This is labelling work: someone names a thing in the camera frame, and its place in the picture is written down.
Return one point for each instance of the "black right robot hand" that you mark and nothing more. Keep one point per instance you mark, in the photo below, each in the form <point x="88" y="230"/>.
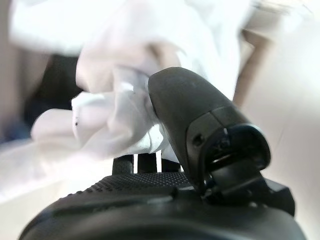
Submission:
<point x="195" y="112"/>

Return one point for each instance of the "white garment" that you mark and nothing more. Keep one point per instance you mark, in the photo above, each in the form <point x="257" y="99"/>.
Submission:
<point x="120" y="75"/>

